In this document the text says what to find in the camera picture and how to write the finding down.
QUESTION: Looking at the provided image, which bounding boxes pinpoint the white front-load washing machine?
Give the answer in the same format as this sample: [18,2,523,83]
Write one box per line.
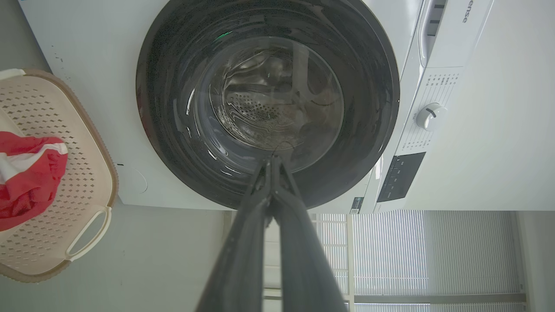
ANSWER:
[17,0,555,215]

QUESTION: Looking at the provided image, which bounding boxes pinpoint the black washer display panel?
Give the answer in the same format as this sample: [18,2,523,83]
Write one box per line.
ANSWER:
[376,152,426,203]

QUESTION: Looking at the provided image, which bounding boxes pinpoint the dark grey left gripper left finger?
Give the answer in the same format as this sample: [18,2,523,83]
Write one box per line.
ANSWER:
[195,157,273,312]

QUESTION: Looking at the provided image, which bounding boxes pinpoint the beige perforated laundry basket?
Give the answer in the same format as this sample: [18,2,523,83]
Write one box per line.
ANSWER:
[0,68,119,283]

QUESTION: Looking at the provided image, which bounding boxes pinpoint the white detergent drawer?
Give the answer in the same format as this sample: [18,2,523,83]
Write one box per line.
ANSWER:
[418,0,495,69]

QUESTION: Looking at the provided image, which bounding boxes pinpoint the red and white garment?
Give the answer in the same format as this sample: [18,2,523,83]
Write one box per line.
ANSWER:
[0,131,69,231]

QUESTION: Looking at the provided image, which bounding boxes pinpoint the round black washing machine door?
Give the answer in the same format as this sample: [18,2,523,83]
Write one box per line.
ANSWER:
[136,0,400,210]

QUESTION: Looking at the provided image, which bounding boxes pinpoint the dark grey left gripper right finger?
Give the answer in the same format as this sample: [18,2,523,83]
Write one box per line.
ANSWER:
[271,156,348,312]

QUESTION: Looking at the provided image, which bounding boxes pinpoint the white window blinds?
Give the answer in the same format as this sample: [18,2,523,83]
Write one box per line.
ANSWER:
[263,210,527,312]

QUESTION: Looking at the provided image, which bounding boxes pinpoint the white program selector knob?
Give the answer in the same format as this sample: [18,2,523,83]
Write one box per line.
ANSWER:
[416,103,448,131]

